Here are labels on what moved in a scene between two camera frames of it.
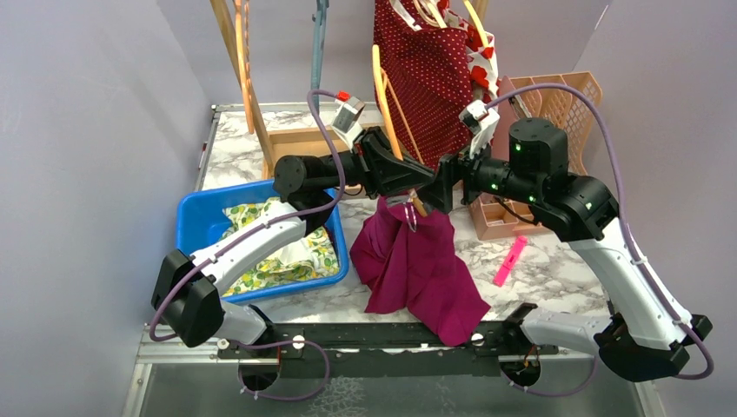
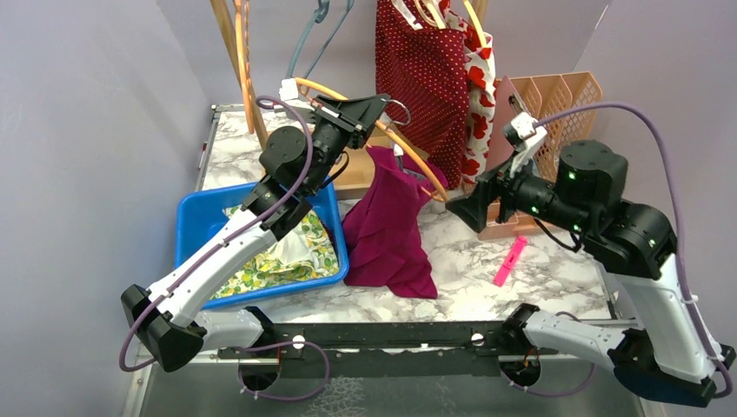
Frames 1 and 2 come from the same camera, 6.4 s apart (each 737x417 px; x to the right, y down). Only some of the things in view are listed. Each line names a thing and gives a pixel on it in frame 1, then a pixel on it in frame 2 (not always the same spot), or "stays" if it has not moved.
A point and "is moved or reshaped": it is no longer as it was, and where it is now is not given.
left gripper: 381,170 to 354,117
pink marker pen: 506,270 stays
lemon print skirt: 314,256 stays
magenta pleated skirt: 407,261 is moved or reshaped
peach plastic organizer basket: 565,99 stays
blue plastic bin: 200,220 stays
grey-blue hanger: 318,43 to 319,17
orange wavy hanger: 242,18 stays
